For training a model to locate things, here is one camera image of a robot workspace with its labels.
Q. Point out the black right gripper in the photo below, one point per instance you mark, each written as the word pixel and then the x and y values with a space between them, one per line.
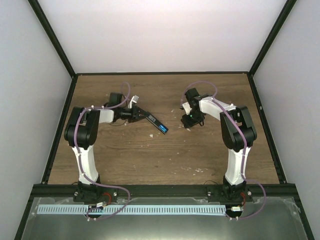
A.
pixel 188 123

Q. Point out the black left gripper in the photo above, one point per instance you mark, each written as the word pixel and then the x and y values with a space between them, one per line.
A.
pixel 134 114

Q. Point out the black remote control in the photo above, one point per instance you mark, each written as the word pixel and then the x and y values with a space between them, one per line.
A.
pixel 153 120

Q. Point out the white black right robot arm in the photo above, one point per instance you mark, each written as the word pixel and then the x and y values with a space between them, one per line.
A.
pixel 238 134

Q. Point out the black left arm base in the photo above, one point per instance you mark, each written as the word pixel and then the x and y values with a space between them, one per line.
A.
pixel 95 194

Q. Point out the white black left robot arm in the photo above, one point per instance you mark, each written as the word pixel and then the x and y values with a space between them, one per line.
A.
pixel 81 130

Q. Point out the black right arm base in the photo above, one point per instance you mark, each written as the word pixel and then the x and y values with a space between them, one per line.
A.
pixel 217 193

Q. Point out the clear acrylic front panel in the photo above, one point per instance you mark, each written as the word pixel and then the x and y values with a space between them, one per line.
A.
pixel 278 219

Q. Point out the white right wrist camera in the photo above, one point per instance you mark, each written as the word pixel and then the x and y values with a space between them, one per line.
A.
pixel 186 107

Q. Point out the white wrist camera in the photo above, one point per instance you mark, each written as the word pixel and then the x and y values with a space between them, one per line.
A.
pixel 133 101
pixel 186 107

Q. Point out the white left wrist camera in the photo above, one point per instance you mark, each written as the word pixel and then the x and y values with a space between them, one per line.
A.
pixel 133 101

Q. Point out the light blue slotted cable duct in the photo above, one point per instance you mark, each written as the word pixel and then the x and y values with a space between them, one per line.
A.
pixel 67 209

